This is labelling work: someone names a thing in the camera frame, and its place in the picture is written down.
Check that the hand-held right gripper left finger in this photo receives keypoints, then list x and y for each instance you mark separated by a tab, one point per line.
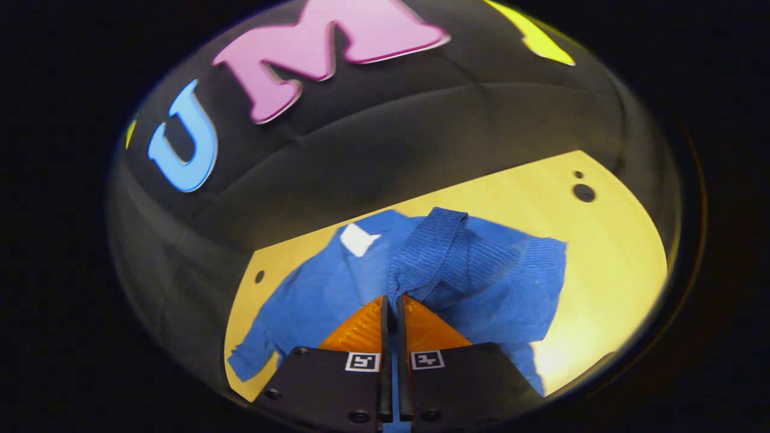
385	373

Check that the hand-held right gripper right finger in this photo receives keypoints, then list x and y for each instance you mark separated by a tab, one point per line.
404	373

